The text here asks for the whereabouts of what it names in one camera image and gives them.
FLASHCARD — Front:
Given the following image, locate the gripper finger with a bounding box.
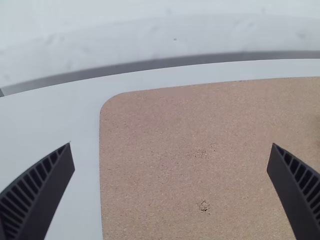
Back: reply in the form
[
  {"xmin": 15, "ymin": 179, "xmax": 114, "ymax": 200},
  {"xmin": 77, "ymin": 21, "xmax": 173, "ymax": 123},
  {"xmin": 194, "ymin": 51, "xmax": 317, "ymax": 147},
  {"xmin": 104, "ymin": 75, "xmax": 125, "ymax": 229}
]
[
  {"xmin": 266, "ymin": 142, "xmax": 320, "ymax": 240},
  {"xmin": 0, "ymin": 141, "xmax": 76, "ymax": 240}
]

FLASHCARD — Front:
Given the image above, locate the cork mat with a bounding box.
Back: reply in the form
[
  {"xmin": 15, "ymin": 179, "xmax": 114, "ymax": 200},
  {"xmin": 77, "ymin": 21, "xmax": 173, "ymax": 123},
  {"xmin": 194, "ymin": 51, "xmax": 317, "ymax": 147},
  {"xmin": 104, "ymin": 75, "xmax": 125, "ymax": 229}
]
[{"xmin": 99, "ymin": 76, "xmax": 320, "ymax": 240}]

